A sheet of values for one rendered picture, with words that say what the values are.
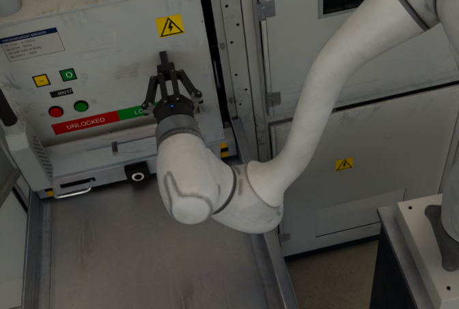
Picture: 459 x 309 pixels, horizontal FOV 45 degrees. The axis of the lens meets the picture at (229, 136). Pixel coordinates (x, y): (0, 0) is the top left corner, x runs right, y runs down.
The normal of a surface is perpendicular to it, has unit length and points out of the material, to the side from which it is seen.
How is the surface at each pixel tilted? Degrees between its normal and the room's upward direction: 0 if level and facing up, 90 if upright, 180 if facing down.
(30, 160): 90
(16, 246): 90
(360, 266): 0
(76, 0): 0
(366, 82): 90
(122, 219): 0
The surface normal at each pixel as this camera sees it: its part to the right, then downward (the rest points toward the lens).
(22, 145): 0.11, 0.27
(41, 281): -0.11, -0.69
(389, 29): -0.24, 0.62
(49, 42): 0.19, 0.69
